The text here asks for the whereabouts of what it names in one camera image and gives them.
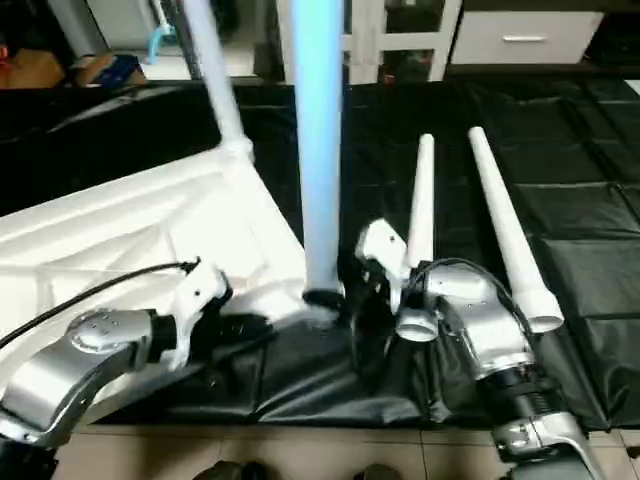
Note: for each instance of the black robot foot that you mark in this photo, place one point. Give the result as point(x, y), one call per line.
point(225, 471)
point(378, 472)

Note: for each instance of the white plastic table top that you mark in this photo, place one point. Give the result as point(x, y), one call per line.
point(120, 230)

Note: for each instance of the light blue hanger hook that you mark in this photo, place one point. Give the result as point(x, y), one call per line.
point(160, 38)

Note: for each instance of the black right robot foot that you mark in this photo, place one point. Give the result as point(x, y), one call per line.
point(378, 472)

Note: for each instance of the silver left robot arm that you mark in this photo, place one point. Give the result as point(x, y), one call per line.
point(70, 370)

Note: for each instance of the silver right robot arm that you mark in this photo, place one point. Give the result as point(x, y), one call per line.
point(480, 330)

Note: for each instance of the small blue box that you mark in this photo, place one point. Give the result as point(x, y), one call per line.
point(110, 70)

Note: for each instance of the white plastic table leg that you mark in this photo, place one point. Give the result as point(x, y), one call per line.
point(510, 230)
point(218, 75)
point(320, 130)
point(420, 220)

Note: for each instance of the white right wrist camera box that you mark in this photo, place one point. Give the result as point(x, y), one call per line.
point(385, 255)

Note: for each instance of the black left robot foot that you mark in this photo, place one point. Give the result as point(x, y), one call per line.
point(225, 471)

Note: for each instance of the black work mat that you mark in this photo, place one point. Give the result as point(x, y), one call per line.
point(580, 150)

